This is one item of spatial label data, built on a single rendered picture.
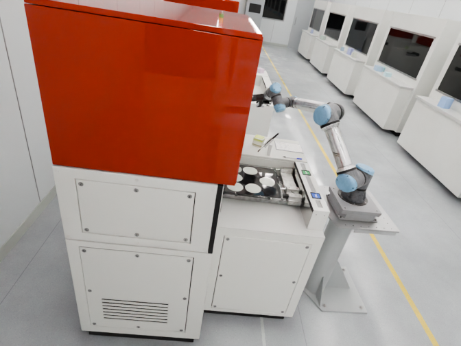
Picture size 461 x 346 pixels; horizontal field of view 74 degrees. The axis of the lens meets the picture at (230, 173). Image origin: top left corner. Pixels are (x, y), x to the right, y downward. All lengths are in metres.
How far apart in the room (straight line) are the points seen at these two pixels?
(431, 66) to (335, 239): 4.60
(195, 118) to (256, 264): 1.05
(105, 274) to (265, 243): 0.86
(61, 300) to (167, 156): 1.51
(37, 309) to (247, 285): 1.36
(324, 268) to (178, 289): 1.14
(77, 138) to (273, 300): 1.53
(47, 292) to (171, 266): 1.14
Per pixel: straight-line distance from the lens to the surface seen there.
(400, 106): 6.46
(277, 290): 2.10
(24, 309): 2.51
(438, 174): 5.16
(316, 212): 1.77
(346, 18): 10.27
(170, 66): 1.11
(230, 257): 1.85
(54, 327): 2.37
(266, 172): 2.09
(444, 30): 6.31
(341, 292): 2.74
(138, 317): 2.02
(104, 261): 1.69
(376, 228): 2.08
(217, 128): 1.16
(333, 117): 1.91
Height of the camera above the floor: 1.93
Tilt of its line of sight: 31 degrees down
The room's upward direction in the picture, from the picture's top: 10 degrees clockwise
